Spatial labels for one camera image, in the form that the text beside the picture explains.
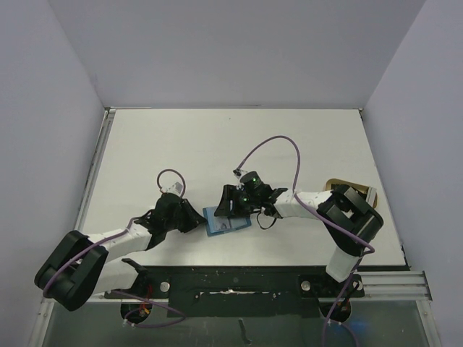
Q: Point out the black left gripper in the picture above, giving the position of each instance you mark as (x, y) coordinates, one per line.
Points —
(194, 218)

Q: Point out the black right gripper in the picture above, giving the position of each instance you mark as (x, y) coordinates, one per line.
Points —
(234, 201)

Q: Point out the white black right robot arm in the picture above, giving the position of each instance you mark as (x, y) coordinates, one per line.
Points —
(350, 220)

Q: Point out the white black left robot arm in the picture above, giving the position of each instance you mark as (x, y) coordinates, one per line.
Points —
(83, 265)

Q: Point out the beige oval card tray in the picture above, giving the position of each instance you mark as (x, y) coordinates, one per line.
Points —
(361, 189)

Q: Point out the stack of credit cards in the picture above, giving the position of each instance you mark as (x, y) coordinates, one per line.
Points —
(371, 195)

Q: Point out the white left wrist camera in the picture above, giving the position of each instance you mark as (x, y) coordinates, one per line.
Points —
(177, 188)

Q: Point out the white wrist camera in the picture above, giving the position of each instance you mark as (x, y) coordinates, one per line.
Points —
(239, 173)
(177, 188)

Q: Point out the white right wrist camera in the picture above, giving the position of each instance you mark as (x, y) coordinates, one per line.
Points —
(239, 173)

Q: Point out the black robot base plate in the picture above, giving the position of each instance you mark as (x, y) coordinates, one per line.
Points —
(243, 291)

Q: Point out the aluminium left side rail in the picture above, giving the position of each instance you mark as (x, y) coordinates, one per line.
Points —
(103, 136)

